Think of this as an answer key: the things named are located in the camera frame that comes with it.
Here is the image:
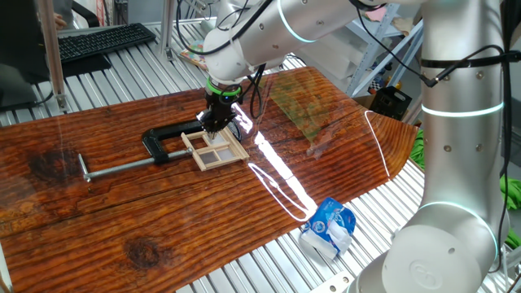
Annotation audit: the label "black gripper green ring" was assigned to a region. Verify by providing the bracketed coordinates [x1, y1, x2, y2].
[196, 79, 243, 140]

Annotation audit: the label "small sliding window pane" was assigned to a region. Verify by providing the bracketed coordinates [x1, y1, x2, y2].
[202, 130, 229, 148]

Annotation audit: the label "person hand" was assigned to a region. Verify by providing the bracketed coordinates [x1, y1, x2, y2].
[52, 11, 68, 32]

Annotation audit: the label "black C-clamp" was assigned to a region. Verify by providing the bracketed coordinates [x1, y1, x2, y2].
[77, 116, 244, 183]

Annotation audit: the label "colourful picture book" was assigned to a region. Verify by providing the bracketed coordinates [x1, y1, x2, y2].
[179, 39, 209, 71]

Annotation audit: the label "wood grain table mat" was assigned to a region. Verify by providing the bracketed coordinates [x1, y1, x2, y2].
[0, 66, 419, 293]

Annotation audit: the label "white foam boxes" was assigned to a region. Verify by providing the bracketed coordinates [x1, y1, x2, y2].
[292, 34, 363, 82]

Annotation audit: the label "black computer keyboard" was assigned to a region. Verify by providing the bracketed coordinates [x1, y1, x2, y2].
[56, 22, 158, 64]

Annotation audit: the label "blue tissue pack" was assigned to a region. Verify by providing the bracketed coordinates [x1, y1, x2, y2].
[299, 197, 357, 260]

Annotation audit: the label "black office chair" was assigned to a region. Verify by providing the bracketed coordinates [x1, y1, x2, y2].
[68, 0, 101, 28]

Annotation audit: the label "black plastic crate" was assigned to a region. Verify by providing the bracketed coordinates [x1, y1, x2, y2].
[368, 85, 413, 122]

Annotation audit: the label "white metal shelf rack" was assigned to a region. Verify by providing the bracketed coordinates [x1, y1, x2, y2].
[341, 7, 424, 98]

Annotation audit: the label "green cloth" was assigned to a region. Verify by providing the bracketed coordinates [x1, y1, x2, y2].
[409, 129, 521, 249]

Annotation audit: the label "black computer monitor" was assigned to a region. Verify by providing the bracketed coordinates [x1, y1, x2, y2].
[0, 0, 113, 112]

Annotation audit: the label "wooden miniature window frame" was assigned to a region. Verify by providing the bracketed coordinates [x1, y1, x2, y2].
[180, 125, 251, 173]

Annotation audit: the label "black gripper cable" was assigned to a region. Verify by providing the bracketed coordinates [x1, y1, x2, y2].
[238, 63, 268, 121]

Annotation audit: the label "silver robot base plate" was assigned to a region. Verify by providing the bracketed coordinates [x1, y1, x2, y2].
[309, 270, 356, 293]

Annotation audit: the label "black camera cable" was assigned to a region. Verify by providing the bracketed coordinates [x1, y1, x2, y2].
[175, 0, 521, 273]

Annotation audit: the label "black velcro strap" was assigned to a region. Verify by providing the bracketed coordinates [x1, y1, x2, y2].
[418, 50, 521, 69]

